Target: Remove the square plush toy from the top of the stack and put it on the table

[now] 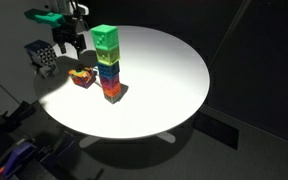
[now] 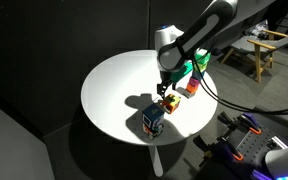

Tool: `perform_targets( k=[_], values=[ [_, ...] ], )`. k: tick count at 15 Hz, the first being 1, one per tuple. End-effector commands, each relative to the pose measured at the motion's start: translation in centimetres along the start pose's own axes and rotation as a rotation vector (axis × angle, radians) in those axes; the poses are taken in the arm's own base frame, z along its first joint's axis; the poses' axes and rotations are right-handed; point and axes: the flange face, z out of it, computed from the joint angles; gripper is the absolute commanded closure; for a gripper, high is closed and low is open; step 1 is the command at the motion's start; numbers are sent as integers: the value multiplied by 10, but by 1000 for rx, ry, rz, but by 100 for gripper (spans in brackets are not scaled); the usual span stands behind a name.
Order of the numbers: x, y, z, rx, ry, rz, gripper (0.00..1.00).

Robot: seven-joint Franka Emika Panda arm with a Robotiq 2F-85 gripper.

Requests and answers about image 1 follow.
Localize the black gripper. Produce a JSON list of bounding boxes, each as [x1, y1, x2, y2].
[[51, 19, 87, 58]]

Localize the orange purple square plush toy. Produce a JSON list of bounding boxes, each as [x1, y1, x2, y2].
[[67, 64, 97, 90]]

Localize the black white patterned plush cube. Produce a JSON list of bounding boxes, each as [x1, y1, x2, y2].
[[23, 39, 59, 68]]

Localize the small grey white plush cube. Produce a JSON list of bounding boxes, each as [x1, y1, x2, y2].
[[36, 63, 58, 80]]

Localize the green embossed soft block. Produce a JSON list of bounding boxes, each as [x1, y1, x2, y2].
[[90, 24, 120, 53]]

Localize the lime embossed soft block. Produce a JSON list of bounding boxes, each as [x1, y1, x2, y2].
[[95, 45, 121, 66]]

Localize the blue embossed soft block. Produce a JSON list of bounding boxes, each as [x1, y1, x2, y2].
[[96, 60, 121, 80]]

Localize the magenta embossed soft block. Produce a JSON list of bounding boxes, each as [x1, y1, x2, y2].
[[98, 73, 121, 89]]

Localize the orange embossed soft block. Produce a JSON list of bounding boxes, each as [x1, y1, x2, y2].
[[101, 82, 122, 99]]

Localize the grey embossed soft block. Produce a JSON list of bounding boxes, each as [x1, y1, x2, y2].
[[103, 91, 123, 105]]

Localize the purple clamp with orange trigger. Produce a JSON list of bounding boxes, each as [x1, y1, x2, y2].
[[0, 141, 40, 180]]

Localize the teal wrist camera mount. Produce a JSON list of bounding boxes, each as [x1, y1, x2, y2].
[[23, 8, 67, 29]]

